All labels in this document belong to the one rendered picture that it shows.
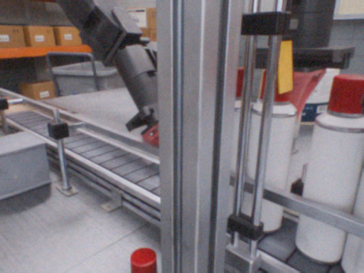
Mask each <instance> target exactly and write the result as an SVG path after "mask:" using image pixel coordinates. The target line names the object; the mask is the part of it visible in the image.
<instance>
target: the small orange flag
mask: <svg viewBox="0 0 364 273"><path fill-rule="evenodd" d="M293 38H294V35H293V33H289V34H287V35H285V36H282V46H281V52H280V57H279V67H278V86H279V94H282V93H283V92H288V91H290V90H293V85H292V64H291V50H292V44H291V41H292V40H293Z"/></svg>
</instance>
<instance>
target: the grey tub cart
mask: <svg viewBox="0 0 364 273"><path fill-rule="evenodd" d="M50 55H72V56H88V57H90V60H91V62H85V63H77V64H74V65H64V66H61V67H57V68H52V67H51V64H50ZM46 60H47V65H48V69H47V72H48V74H50V76H51V80H52V81H53V84H54V85H55V90H54V94H55V96H56V98H58V97H65V96H69V95H79V94H83V93H88V92H98V91H103V90H113V89H117V88H121V87H125V84H124V83H123V81H122V78H121V77H120V75H119V72H118V70H117V69H116V68H108V67H105V66H104V65H103V64H102V62H99V61H95V60H94V58H93V57H92V55H91V54H90V53H70V52H58V51H49V52H47V53H46Z"/></svg>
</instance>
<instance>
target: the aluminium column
mask: <svg viewBox="0 0 364 273"><path fill-rule="evenodd" d="M241 23H242V0H156V52H157V80H158V108H159V162H160V218H161V273H224V266H225V241H226V232H227V215H228V199H229V182H230V166H231V157H232V133H233V124H234V116H235V95H236V83H237V67H238V58H239V49H240V34H241Z"/></svg>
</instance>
